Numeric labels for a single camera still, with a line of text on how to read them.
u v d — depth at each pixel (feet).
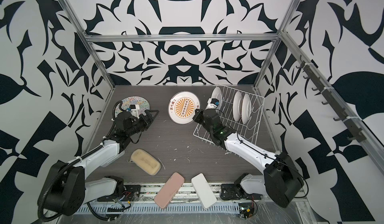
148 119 2.44
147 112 2.47
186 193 2.47
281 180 1.36
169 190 2.42
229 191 2.44
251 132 2.95
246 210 2.32
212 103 2.36
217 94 3.20
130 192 2.35
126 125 2.18
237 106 3.00
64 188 1.34
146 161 2.65
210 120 1.97
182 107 2.79
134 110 2.58
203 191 2.34
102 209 2.30
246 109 2.98
